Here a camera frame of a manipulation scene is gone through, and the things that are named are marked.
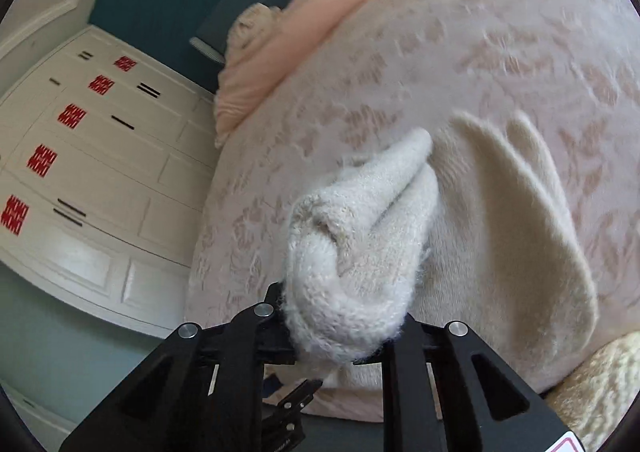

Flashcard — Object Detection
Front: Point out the cream fluffy blanket at footboard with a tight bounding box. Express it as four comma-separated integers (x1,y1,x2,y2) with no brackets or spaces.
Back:
546,332,640,451

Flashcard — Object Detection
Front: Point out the white wardrobe with red stickers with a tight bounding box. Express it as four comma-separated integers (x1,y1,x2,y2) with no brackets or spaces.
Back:
1,27,217,337

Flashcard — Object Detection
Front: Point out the pink floral bedspread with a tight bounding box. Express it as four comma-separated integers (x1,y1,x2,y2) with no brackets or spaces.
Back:
183,0,640,425

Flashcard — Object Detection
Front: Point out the cream sweater with black hearts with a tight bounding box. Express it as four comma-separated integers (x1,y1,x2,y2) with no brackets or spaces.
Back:
283,112,598,391

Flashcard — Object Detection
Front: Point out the cream knitted garment at headboard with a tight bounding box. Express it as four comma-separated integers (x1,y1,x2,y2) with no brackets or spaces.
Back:
224,3,282,64

